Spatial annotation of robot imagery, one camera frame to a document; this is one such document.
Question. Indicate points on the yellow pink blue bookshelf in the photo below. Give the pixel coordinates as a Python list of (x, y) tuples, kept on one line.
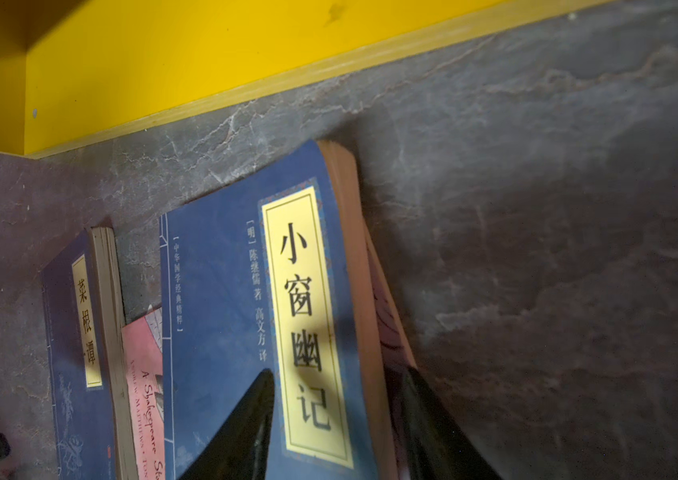
[(74, 73)]

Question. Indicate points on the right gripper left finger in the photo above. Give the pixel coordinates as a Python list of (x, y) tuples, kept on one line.
[(239, 450)]

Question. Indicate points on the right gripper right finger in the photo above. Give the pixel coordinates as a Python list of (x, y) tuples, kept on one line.
[(436, 447)]

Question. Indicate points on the red pink picture book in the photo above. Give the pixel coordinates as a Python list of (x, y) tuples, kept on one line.
[(142, 342)]

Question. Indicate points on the blue book yellow label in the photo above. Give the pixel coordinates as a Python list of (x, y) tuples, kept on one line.
[(272, 273)]

